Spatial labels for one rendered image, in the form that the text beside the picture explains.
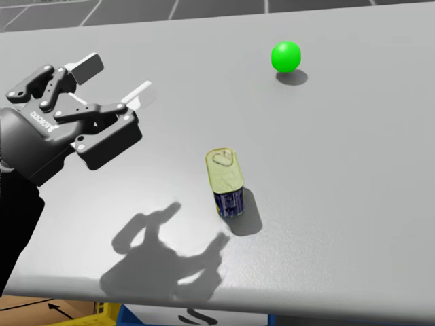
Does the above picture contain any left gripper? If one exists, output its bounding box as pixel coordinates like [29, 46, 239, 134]
[0, 52, 158, 187]

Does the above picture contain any green and blue rectangular can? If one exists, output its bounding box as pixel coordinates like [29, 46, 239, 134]
[205, 147, 245, 218]

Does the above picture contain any yellow box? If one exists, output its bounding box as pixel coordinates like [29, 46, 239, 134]
[43, 301, 122, 326]

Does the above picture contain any brown box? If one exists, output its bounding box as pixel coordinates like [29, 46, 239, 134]
[0, 294, 97, 326]

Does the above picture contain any round light ball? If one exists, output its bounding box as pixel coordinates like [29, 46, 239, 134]
[271, 40, 302, 74]

